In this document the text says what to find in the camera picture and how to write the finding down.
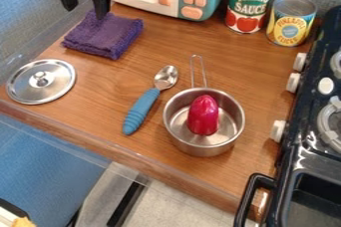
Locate silver pan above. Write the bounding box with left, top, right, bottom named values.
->
left=161, top=54, right=247, bottom=158

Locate toy stove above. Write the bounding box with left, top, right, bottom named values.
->
left=232, top=4, right=341, bottom=227

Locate purple cloth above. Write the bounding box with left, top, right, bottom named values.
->
left=60, top=9, right=146, bottom=61

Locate silver lid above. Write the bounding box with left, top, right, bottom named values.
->
left=5, top=58, right=78, bottom=106

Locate blue handled silver spoon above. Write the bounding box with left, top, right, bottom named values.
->
left=121, top=64, right=180, bottom=136

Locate tomato sauce can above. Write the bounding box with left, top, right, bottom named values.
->
left=223, top=0, right=277, bottom=35

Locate yellow pineapple can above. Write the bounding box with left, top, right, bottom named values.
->
left=264, top=0, right=320, bottom=48

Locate red toy pepper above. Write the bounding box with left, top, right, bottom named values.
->
left=184, top=94, right=221, bottom=136

